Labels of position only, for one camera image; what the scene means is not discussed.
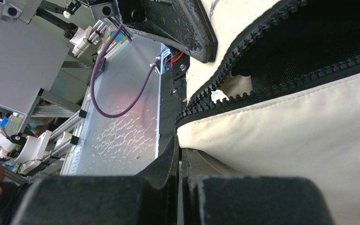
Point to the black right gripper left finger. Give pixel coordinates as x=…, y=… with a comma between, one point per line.
x=147, y=198

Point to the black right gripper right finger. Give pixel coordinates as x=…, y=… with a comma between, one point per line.
x=213, y=194

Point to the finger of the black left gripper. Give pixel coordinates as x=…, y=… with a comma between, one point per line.
x=181, y=24

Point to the beige zip-up jacket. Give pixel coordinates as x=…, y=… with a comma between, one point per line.
x=282, y=97

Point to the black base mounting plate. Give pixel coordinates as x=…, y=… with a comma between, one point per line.
x=171, y=94

